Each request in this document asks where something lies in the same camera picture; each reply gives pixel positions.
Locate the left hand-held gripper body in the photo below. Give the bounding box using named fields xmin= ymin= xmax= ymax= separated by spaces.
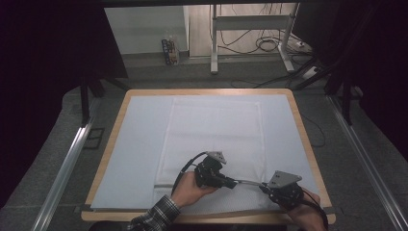
xmin=193 ymin=150 xmax=229 ymax=190

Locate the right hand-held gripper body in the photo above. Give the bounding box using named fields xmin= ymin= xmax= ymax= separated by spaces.
xmin=266 ymin=170 xmax=305 ymax=212

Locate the white cloth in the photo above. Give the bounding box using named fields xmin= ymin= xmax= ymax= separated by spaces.
xmin=153 ymin=95 xmax=283 ymax=215

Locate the person's left hand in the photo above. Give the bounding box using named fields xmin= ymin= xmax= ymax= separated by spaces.
xmin=171 ymin=170 xmax=219 ymax=210

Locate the person's right hand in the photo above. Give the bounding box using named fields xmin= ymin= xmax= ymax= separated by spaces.
xmin=284 ymin=187 xmax=328 ymax=231

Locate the white table mat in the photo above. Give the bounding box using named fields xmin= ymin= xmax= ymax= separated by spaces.
xmin=90 ymin=94 xmax=321 ymax=212

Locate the black metal stand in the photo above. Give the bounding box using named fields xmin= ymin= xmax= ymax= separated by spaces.
xmin=78 ymin=76 xmax=130 ymax=128
xmin=323 ymin=72 xmax=364 ymax=127

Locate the white power strip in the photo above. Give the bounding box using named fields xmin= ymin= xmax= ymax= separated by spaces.
xmin=301 ymin=65 xmax=320 ymax=81

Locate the small crate with bottles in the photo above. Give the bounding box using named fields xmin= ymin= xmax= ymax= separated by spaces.
xmin=161 ymin=35 xmax=181 ymax=66

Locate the dark curtain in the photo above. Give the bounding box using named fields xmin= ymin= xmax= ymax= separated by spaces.
xmin=291 ymin=0 xmax=408 ymax=162
xmin=0 ymin=0 xmax=130 ymax=208

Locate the left hand-held gripper black cable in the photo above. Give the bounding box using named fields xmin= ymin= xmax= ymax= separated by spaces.
xmin=171 ymin=151 xmax=210 ymax=196

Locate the hand-held gripper black cable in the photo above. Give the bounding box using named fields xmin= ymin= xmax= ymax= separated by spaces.
xmin=171 ymin=151 xmax=210 ymax=196
xmin=300 ymin=189 xmax=329 ymax=231

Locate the right hand-held gripper black cable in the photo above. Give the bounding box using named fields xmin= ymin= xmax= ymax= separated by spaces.
xmin=300 ymin=189 xmax=329 ymax=231

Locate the thin black floor cable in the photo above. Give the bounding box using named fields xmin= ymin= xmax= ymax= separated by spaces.
xmin=299 ymin=114 xmax=327 ymax=149

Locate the aluminium floor rail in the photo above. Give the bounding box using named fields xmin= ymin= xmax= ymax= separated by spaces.
xmin=30 ymin=123 xmax=94 ymax=231
xmin=326 ymin=95 xmax=408 ymax=231

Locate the black rectangular floor frame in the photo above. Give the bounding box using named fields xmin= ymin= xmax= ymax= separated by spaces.
xmin=82 ymin=127 xmax=106 ymax=150

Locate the bundle of black floor cables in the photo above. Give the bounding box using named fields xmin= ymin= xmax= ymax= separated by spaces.
xmin=217 ymin=28 xmax=292 ymax=56

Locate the white metal desk frame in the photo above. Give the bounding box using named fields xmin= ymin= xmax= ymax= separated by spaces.
xmin=210 ymin=3 xmax=301 ymax=75

